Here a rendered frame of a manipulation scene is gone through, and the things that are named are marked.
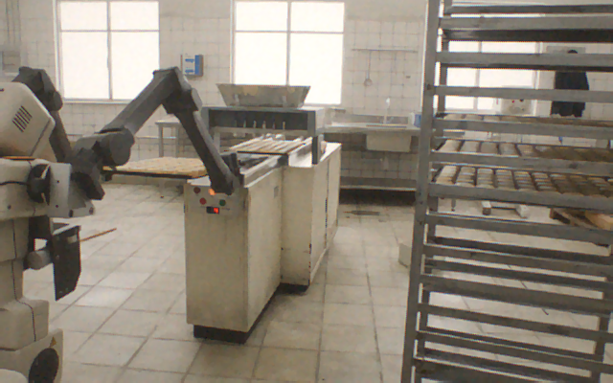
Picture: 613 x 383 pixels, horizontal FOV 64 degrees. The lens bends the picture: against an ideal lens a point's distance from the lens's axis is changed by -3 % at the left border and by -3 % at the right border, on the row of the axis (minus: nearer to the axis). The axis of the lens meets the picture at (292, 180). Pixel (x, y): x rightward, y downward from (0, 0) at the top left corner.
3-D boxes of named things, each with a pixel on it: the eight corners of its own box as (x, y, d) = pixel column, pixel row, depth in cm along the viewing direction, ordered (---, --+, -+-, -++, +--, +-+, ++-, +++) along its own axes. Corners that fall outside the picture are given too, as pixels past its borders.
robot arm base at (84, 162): (37, 168, 104) (87, 172, 102) (56, 143, 109) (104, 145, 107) (56, 196, 110) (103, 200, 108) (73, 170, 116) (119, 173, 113)
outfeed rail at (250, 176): (314, 142, 432) (314, 134, 430) (318, 143, 431) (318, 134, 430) (238, 188, 239) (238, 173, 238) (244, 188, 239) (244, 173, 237)
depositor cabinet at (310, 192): (258, 233, 458) (259, 139, 442) (336, 239, 442) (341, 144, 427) (203, 285, 335) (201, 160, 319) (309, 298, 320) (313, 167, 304)
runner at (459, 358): (415, 355, 193) (416, 349, 192) (416, 351, 195) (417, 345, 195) (600, 391, 171) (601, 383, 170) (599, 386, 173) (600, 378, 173)
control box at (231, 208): (192, 210, 251) (192, 182, 248) (238, 214, 246) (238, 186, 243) (190, 212, 247) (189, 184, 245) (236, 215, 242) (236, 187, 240)
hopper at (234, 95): (230, 104, 341) (230, 83, 338) (311, 106, 329) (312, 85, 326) (215, 105, 313) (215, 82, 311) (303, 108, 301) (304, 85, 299)
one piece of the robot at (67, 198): (67, 219, 101) (69, 164, 100) (46, 217, 102) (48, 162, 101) (96, 214, 111) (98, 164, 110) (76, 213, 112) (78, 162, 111)
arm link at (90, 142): (67, 155, 110) (87, 154, 108) (88, 125, 116) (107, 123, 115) (89, 184, 116) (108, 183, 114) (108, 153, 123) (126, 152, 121)
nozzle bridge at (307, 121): (219, 153, 351) (219, 103, 345) (323, 159, 336) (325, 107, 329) (200, 160, 319) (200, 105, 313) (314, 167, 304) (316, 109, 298)
